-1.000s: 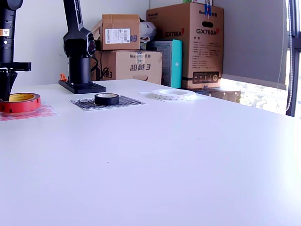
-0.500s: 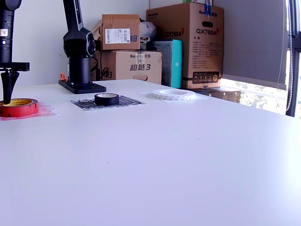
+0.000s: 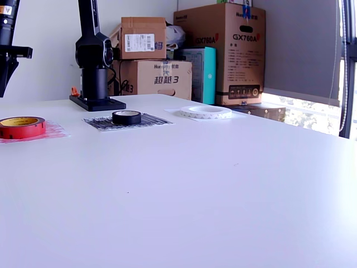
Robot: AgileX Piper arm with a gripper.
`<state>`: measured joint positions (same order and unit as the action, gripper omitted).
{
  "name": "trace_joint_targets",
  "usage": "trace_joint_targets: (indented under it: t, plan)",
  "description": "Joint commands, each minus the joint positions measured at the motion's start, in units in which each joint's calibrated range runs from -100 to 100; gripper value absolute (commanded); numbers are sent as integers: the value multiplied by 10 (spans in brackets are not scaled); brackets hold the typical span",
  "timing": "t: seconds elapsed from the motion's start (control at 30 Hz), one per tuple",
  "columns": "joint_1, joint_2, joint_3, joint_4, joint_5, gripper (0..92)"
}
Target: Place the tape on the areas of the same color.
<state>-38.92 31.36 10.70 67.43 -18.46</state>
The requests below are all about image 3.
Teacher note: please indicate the grey roller blind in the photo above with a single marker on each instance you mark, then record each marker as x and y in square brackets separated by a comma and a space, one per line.
[301, 42]

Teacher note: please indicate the teal carton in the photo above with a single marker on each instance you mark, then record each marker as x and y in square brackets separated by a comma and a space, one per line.
[209, 75]

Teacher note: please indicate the small cardboard box shipping label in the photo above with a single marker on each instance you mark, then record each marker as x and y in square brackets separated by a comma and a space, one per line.
[145, 25]

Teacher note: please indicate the orange clamp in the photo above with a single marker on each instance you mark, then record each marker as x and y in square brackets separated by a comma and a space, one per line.
[74, 91]

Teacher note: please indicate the large GX760A cardboard box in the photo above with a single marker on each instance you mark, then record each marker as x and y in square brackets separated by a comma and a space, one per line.
[223, 69]

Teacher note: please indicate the red tape roll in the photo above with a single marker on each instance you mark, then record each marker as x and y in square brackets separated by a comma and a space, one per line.
[25, 131]

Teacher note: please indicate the blue tape strip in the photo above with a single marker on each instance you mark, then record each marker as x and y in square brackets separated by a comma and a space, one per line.
[246, 11]

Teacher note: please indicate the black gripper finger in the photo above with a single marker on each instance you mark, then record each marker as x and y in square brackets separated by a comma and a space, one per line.
[7, 72]

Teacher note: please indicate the green carton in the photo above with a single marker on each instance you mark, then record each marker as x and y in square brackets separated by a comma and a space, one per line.
[222, 1]

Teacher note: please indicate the red scribbled paper sheet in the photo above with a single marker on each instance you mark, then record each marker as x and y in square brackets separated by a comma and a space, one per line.
[57, 131]

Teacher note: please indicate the white tape roll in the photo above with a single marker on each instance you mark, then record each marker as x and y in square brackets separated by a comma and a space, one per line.
[206, 114]

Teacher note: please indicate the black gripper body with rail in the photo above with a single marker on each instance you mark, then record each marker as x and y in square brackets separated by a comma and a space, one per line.
[14, 52]

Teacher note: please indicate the white plastic bag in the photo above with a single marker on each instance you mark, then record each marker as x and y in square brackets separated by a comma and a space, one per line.
[175, 33]

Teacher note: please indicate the black scribbled paper sheet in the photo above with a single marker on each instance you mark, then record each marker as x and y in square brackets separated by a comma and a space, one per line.
[156, 121]

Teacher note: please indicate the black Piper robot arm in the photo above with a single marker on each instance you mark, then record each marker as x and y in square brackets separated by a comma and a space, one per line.
[94, 81]

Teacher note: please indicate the cardboard box with Chinese print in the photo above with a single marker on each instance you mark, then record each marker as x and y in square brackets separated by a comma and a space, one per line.
[167, 69]

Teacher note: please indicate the blank white paper sheet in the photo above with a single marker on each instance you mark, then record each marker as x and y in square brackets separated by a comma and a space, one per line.
[240, 115]

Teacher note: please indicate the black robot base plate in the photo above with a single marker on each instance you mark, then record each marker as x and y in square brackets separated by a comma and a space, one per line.
[97, 104]

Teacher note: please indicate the black tape roll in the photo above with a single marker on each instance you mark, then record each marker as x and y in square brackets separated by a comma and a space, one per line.
[127, 119]

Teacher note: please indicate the dark window frame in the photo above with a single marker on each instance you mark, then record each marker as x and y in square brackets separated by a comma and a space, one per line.
[350, 111]

